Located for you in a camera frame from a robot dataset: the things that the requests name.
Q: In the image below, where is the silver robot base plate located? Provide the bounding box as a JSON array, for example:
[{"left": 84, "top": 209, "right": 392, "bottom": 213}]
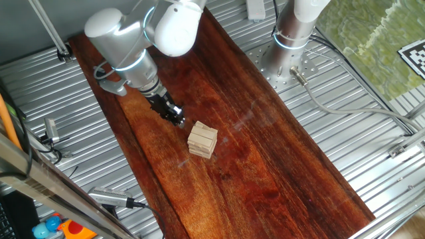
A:
[{"left": 247, "top": 39, "right": 319, "bottom": 94}]

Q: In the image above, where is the orange emergency stop box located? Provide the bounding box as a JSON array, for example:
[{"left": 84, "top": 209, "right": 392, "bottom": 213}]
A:
[{"left": 58, "top": 218, "right": 98, "bottom": 239}]

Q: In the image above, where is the brown wooden board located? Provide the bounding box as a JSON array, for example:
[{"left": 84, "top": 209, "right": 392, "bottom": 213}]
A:
[{"left": 68, "top": 0, "right": 376, "bottom": 239}]

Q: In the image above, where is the black camera cable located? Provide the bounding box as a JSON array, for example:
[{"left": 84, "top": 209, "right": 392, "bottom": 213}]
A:
[{"left": 127, "top": 199, "right": 167, "bottom": 239}]

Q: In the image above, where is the black white fiducial marker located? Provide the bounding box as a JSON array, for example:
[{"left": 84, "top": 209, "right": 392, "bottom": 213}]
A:
[{"left": 397, "top": 39, "right": 425, "bottom": 80}]

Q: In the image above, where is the orange pole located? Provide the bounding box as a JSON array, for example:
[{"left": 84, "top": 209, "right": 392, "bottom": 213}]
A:
[{"left": 0, "top": 94, "right": 21, "bottom": 150}]

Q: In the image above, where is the blue plastic toy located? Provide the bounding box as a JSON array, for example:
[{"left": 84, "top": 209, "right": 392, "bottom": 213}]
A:
[{"left": 32, "top": 214, "right": 63, "bottom": 239}]

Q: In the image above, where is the wooden Jenga block tower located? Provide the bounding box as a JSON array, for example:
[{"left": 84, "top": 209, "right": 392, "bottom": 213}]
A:
[{"left": 187, "top": 120, "right": 218, "bottom": 159}]

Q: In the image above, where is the small grey camera on mount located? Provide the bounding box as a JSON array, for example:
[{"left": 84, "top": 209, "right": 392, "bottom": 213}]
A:
[{"left": 39, "top": 118, "right": 72, "bottom": 159}]

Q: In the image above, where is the aluminium pole with clamp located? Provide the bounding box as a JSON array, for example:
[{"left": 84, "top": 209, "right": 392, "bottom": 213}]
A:
[{"left": 28, "top": 0, "right": 74, "bottom": 64}]

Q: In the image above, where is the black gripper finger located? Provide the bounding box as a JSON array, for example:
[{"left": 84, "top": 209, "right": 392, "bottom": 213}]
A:
[
  {"left": 171, "top": 103, "right": 186, "bottom": 122},
  {"left": 165, "top": 111, "right": 184, "bottom": 129}
]

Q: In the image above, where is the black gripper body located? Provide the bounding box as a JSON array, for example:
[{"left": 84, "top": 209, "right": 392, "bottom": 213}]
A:
[{"left": 141, "top": 86, "right": 177, "bottom": 117}]

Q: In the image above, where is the metal frame bar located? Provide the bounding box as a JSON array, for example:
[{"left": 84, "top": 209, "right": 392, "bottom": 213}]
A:
[{"left": 0, "top": 132, "right": 140, "bottom": 239}]

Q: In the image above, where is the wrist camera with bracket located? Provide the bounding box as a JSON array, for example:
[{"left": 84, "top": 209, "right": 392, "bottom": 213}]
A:
[{"left": 94, "top": 64, "right": 129, "bottom": 97}]

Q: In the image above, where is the grey base cable with connector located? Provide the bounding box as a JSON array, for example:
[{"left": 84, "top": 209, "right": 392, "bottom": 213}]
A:
[{"left": 289, "top": 65, "right": 424, "bottom": 132}]

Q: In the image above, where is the aluminium frame rail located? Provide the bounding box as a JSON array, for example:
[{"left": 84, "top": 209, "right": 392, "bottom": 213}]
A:
[{"left": 348, "top": 191, "right": 425, "bottom": 239}]

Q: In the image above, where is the white power strip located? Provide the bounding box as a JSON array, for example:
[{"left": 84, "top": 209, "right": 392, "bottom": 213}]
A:
[{"left": 245, "top": 0, "right": 266, "bottom": 21}]

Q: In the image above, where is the black keyboard device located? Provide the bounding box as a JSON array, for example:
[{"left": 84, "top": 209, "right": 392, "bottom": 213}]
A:
[{"left": 0, "top": 191, "right": 41, "bottom": 239}]

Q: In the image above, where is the aluminium corner bracket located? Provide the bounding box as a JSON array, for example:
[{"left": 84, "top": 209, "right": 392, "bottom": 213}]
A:
[{"left": 388, "top": 127, "right": 425, "bottom": 159}]

